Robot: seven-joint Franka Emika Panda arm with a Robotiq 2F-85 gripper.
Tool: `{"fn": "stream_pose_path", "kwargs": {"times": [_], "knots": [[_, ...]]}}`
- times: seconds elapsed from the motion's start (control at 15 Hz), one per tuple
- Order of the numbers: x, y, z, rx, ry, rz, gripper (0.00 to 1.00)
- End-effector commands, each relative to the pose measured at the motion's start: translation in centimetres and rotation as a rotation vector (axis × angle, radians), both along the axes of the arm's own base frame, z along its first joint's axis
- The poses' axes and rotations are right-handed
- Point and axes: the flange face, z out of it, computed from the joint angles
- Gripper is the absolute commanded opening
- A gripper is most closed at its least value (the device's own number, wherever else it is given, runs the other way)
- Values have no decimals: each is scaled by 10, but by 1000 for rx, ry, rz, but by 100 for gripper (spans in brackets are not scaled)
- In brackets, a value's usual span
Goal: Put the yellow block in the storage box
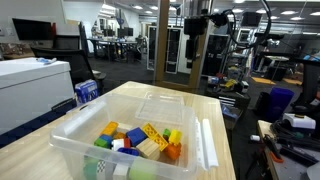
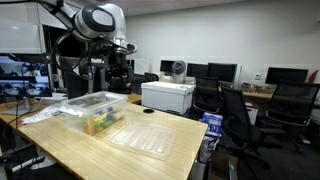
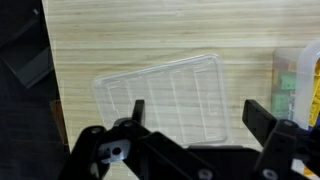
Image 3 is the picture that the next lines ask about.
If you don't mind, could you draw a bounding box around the yellow studded block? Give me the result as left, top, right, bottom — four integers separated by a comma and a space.
308, 59, 320, 127

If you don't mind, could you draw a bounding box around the clear plastic lid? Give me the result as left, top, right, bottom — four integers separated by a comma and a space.
92, 53, 232, 148

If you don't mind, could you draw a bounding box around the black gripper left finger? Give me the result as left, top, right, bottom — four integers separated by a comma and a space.
59, 98, 214, 180

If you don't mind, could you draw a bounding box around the clear plastic storage box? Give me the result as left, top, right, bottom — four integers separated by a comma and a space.
270, 39, 320, 132

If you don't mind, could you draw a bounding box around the green toy block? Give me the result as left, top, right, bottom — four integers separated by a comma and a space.
271, 93, 295, 118

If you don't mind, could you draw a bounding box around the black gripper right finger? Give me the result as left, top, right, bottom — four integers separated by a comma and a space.
242, 98, 320, 180

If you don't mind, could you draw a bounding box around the dark grey panel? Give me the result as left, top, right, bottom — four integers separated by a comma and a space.
0, 8, 55, 90

